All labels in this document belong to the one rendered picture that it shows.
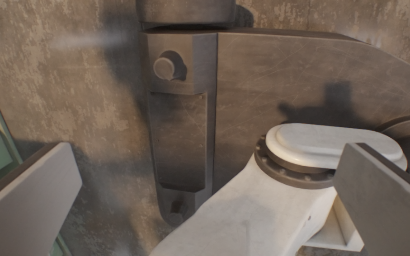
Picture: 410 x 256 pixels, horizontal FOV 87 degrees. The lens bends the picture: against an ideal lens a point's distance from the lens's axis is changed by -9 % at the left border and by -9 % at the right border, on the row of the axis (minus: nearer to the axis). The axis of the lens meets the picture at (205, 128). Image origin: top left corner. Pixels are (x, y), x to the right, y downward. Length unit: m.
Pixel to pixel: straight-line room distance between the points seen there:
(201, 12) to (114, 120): 0.50
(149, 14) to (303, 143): 0.33
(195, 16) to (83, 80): 0.49
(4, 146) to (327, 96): 1.17
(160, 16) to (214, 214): 0.33
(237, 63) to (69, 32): 0.52
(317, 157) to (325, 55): 0.19
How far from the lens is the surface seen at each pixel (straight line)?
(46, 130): 1.03
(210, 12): 0.44
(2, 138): 1.22
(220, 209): 0.30
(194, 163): 0.54
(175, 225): 0.70
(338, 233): 0.50
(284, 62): 0.45
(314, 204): 0.34
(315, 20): 0.63
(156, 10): 0.44
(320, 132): 0.40
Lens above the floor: 0.61
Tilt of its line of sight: 60 degrees down
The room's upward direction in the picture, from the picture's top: 158 degrees counter-clockwise
